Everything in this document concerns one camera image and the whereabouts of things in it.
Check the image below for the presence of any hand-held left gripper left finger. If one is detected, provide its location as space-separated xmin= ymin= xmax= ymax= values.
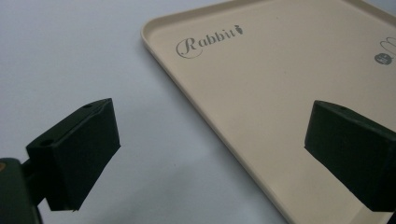
xmin=21 ymin=98 xmax=121 ymax=213

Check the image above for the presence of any beige plastic tray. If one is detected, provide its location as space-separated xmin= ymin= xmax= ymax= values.
xmin=140 ymin=0 xmax=396 ymax=224

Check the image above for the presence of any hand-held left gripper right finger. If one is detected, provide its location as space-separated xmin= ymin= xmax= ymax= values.
xmin=304 ymin=100 xmax=396 ymax=213

